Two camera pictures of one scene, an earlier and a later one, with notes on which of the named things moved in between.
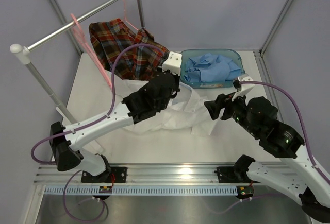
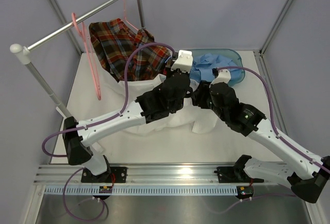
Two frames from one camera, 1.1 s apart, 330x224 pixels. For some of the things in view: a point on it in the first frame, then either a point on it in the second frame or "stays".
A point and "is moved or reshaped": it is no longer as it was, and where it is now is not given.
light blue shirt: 210,68 stays
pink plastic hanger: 81,36 is moved or reshaped
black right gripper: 221,101 to 202,91
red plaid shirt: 136,62 stays
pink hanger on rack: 124,11 stays
